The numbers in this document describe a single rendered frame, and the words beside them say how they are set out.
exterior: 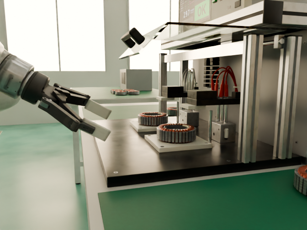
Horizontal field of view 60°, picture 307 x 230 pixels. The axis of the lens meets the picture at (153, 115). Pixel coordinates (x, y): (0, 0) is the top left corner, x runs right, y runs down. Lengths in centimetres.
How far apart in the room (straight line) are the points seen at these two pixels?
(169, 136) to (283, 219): 36
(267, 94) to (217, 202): 42
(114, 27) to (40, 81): 492
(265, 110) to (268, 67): 12
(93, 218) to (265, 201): 29
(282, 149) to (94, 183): 43
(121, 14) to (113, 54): 79
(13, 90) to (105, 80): 482
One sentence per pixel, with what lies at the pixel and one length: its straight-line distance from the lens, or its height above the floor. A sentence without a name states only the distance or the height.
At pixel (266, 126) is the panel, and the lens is 83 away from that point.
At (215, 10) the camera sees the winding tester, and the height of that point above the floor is 115.
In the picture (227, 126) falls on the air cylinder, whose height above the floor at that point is 82.
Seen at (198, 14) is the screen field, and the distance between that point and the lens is 95.
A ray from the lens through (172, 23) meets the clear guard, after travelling 53.
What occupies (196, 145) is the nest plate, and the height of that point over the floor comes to 78.
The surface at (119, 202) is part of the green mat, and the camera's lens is 48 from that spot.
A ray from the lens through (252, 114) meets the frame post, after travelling 63.
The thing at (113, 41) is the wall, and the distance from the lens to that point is 550.
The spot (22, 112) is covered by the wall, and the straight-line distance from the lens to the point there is 556.
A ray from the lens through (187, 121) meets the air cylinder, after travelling 100.
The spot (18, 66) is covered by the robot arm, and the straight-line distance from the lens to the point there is 66.
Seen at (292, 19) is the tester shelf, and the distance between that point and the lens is 66.
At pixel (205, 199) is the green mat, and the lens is 50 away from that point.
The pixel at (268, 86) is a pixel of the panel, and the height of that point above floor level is 93.
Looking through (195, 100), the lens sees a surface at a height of 90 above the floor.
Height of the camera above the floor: 97
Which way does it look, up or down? 9 degrees down
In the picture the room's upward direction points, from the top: straight up
